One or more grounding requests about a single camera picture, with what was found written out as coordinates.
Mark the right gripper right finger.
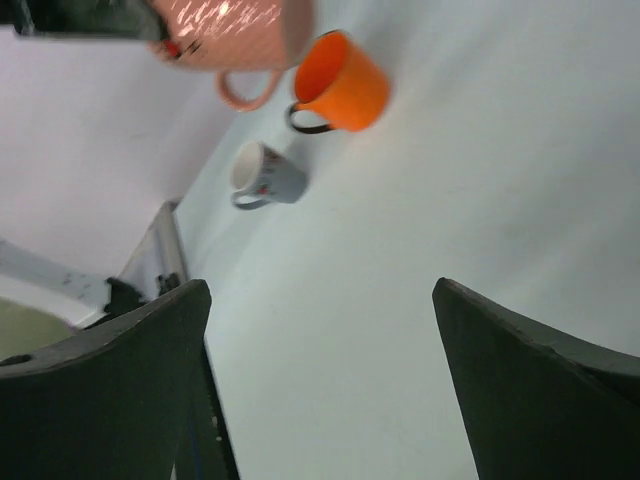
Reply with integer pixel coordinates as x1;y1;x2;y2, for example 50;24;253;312
432;278;639;479

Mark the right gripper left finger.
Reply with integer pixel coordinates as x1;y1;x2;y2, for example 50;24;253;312
1;280;239;479

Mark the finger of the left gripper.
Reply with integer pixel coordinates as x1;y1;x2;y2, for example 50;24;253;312
12;0;169;42

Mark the pink mug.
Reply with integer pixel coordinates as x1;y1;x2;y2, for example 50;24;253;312
150;0;316;112

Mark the grey mug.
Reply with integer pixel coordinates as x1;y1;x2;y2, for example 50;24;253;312
230;142;308;211

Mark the orange mug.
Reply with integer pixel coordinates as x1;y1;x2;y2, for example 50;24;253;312
286;30;391;135

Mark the left aluminium frame post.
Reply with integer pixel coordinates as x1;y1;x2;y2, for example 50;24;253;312
119;200;188;300

